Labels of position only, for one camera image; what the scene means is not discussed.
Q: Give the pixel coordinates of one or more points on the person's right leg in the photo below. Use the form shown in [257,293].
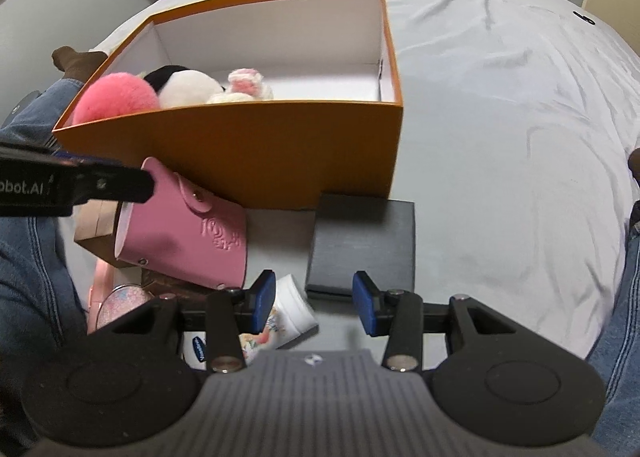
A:
[625,312]

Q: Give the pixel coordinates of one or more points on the dark brown box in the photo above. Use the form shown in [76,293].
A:
[160,282]

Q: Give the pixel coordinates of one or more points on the person's leg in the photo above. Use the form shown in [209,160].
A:
[30,262]
[625,312]

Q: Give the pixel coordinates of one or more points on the person's left leg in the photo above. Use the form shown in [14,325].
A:
[30,262]

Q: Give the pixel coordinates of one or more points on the orange cardboard box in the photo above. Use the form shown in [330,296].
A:
[250,152]

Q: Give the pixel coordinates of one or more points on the pink card holder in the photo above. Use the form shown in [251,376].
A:
[185,232]

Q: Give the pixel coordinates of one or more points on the small brown cardboard box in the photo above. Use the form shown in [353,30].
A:
[97,232]

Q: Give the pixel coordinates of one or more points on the white floral cream tube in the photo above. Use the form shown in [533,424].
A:
[292,307]

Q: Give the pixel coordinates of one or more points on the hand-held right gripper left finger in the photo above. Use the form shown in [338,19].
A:
[262,302]

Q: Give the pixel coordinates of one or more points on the white cat plush toy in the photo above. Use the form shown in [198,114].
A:
[190,87]

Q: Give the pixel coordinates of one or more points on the pink round mirror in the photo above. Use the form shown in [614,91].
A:
[122,304]

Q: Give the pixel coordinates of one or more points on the person's left brown sock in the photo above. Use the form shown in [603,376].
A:
[75,59]

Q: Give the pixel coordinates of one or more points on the crochet bunny toy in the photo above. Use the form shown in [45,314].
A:
[245,82]

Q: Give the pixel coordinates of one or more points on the black gift box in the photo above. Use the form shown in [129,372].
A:
[362,242]

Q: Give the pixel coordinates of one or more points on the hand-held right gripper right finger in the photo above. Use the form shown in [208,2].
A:
[365,304]

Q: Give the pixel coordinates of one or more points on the pink peach plush toy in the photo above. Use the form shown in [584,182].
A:
[115,97]

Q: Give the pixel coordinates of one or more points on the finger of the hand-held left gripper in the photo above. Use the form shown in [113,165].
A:
[70,155]
[115,184]

